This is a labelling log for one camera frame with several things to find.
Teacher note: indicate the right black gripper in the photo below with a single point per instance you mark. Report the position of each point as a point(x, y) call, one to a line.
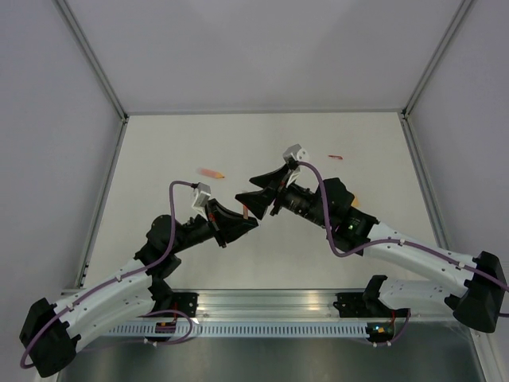
point(258, 201)

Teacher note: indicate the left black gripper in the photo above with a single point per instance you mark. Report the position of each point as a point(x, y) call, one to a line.
point(228, 230)

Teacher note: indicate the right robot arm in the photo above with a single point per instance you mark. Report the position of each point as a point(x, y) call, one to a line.
point(471, 288)

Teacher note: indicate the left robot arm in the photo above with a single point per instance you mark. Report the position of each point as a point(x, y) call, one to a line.
point(53, 333)

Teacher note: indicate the orange marker pen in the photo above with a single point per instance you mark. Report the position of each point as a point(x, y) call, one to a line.
point(210, 173)

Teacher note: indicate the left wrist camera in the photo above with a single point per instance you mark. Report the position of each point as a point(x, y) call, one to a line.
point(200, 197)

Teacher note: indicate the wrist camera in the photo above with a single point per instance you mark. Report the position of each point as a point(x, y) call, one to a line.
point(296, 153)
point(200, 197)

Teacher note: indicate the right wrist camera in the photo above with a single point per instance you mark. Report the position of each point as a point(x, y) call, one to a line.
point(296, 153)

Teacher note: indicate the aluminium mounting rail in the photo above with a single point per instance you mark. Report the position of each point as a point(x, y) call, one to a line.
point(252, 305)

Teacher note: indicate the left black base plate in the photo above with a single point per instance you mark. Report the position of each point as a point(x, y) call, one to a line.
point(185, 302)

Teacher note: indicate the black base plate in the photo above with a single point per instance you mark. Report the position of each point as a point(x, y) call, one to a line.
point(352, 305)
point(185, 302)

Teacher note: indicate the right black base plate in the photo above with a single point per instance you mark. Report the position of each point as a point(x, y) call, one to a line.
point(352, 305)

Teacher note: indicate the white slotted cable duct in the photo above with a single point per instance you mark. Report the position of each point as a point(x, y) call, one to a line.
point(181, 327)

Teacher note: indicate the left aluminium frame post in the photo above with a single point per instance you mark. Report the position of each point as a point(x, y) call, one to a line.
point(78, 34)

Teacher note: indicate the aluminium frame post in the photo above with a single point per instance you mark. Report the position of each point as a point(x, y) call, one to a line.
point(459, 17)
point(78, 34)

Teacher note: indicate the right aluminium frame post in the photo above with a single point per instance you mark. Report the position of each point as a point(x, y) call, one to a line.
point(459, 17)

